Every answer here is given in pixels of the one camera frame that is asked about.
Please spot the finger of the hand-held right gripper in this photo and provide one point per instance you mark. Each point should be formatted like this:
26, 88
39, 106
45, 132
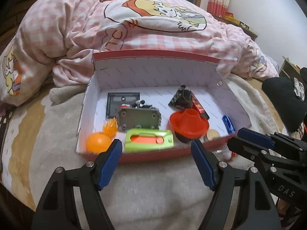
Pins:
254, 136
242, 148

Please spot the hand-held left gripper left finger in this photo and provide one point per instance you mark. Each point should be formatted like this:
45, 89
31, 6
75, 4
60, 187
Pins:
110, 163

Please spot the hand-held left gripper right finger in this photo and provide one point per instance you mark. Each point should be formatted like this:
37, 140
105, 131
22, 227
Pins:
203, 165

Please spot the clear bottle with red label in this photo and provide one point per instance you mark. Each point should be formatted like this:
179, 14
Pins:
225, 153

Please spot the orange ball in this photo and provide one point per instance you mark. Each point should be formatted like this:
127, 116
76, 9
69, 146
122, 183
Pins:
97, 143

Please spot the blue plastic clip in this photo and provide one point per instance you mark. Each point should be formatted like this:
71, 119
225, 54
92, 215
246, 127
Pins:
227, 124

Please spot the beige round wooden disc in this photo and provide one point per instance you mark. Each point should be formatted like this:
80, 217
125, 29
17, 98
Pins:
212, 135

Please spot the black tape roll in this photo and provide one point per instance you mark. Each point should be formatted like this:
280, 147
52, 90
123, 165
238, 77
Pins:
183, 138

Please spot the orange translucent flame piece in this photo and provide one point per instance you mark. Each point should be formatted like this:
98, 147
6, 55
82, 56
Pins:
110, 128

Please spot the green toy box cutter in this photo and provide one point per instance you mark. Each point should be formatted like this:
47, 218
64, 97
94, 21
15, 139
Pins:
148, 140

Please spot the red plastic funnel disc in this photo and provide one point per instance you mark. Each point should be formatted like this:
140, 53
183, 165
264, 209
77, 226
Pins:
188, 122

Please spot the smoky translucent plastic panel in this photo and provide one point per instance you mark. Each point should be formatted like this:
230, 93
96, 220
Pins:
139, 119

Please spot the red tube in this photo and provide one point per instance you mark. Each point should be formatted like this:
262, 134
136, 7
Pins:
200, 107

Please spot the grey plastic plate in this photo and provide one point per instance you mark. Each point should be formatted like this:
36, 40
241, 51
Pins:
114, 103

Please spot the black white toy figure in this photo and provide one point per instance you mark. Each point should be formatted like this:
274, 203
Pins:
141, 104

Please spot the black patterned pouch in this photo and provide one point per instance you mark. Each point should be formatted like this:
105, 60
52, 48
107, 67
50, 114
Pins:
181, 98

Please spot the red cardboard box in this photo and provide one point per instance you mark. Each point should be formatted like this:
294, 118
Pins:
156, 76

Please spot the person's patterned clothing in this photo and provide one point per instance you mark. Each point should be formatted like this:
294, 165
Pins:
287, 210

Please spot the black garment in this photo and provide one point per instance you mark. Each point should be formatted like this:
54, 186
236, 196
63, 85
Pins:
280, 100

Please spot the black white patterned cloth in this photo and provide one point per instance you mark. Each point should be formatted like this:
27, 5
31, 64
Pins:
299, 88

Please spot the light wooden shelf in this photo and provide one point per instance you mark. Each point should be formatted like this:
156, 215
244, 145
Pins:
289, 68

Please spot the wooden bedside cabinet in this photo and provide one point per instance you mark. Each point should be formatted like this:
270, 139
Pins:
242, 28

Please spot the small red box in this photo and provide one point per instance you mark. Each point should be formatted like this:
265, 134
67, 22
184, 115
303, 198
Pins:
229, 15

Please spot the pink checked cartoon quilt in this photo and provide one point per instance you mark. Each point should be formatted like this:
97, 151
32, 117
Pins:
72, 36

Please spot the wooden headboard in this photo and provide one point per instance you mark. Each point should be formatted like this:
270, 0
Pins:
12, 12

